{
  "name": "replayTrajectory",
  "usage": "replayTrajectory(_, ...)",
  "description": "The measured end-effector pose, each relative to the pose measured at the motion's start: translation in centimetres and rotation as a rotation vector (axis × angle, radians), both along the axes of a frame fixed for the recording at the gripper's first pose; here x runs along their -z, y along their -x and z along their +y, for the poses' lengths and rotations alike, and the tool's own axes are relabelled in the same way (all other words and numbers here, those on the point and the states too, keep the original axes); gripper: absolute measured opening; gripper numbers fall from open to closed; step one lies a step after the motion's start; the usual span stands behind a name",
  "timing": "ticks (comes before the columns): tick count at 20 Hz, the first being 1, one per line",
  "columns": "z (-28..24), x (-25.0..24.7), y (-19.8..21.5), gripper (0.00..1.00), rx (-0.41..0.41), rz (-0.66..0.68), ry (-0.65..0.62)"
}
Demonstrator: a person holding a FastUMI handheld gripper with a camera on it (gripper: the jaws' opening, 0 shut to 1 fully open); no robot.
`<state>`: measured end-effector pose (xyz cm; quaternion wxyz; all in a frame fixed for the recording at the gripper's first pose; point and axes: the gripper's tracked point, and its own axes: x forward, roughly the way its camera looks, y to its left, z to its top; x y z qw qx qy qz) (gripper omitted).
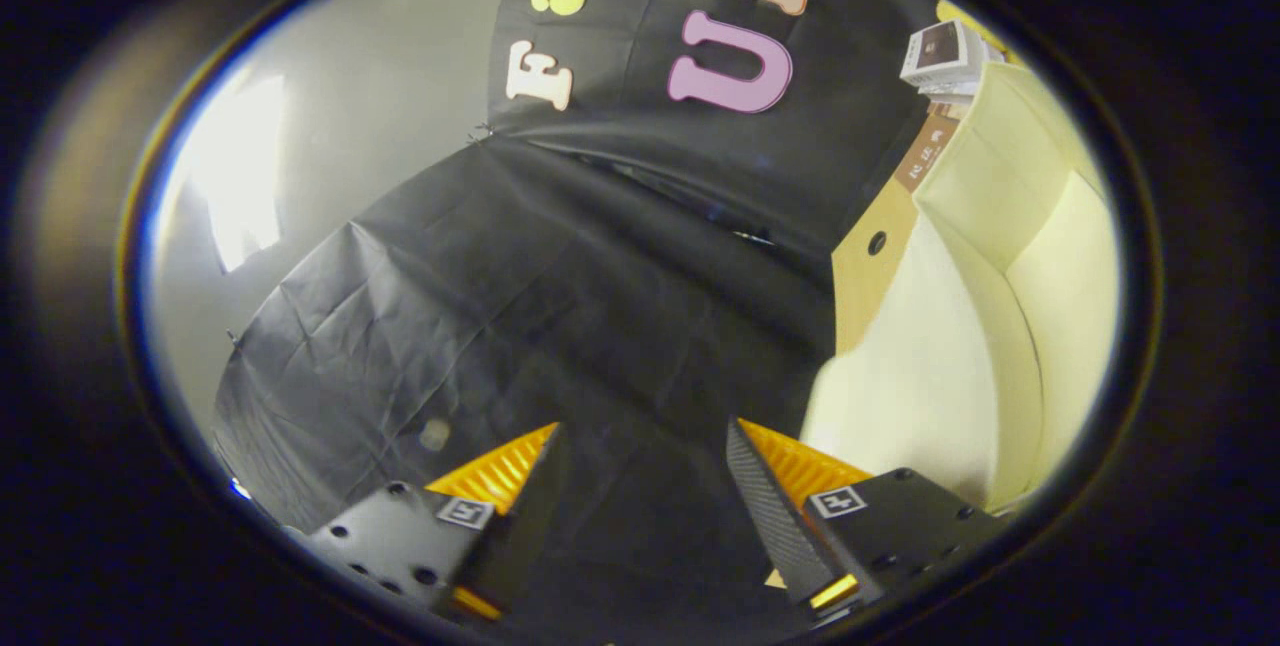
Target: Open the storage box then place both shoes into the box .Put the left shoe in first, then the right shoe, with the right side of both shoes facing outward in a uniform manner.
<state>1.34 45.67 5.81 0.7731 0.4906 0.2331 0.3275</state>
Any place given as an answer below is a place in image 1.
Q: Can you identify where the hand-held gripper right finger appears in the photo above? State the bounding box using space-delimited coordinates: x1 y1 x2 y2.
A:
725 416 1011 619

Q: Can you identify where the brown book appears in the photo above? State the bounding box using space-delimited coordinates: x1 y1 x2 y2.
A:
893 114 961 195

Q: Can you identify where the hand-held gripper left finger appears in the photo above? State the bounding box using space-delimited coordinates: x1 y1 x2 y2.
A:
295 421 573 624

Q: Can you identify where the plain white book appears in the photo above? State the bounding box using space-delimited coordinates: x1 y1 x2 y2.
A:
925 76 1006 109

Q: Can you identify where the ceiling light panel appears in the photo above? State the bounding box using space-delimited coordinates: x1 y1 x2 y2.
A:
185 66 289 275

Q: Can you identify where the grey fabric storage box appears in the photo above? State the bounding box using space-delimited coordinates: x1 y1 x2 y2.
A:
800 61 1121 519

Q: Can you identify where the white book with portrait cover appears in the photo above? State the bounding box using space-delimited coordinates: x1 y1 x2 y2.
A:
899 19 991 89

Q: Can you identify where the black backdrop cloth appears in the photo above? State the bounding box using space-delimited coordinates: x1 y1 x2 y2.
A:
208 0 949 632

